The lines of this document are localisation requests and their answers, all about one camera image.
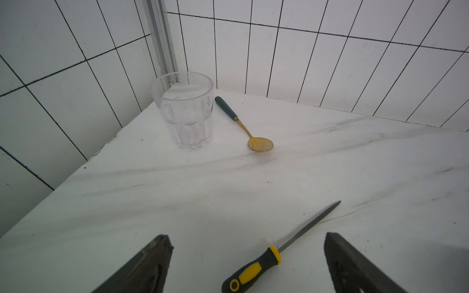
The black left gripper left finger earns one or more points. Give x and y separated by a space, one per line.
146 272

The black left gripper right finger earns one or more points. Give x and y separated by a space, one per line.
352 272

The file tool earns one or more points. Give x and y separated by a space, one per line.
246 276

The clear drinking glass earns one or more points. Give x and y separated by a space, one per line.
185 101

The gold spoon green handle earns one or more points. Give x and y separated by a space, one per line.
258 144

